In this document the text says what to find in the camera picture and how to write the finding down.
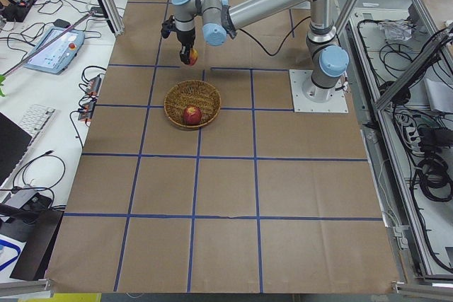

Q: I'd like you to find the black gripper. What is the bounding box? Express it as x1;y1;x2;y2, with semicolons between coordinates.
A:
161;16;195;65

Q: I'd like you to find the yellow-red apple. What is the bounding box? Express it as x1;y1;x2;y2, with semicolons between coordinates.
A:
189;48;198;66

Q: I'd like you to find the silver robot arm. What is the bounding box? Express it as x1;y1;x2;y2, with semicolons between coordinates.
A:
161;0;349;91

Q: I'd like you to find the woven wicker basket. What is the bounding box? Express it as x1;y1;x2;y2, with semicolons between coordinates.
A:
164;80;221;129

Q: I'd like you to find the dark red apple in basket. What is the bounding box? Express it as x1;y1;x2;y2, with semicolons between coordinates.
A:
183;105;202;126

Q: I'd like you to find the teach pendant tablet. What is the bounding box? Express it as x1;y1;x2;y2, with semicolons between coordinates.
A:
24;30;85;74

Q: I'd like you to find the white keyboard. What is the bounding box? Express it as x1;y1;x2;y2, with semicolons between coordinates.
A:
18;104;57;148

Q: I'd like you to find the black braided cable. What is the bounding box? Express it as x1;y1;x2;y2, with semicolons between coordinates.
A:
237;15;312;57

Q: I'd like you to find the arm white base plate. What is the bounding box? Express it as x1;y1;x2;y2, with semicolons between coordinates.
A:
289;69;349;114

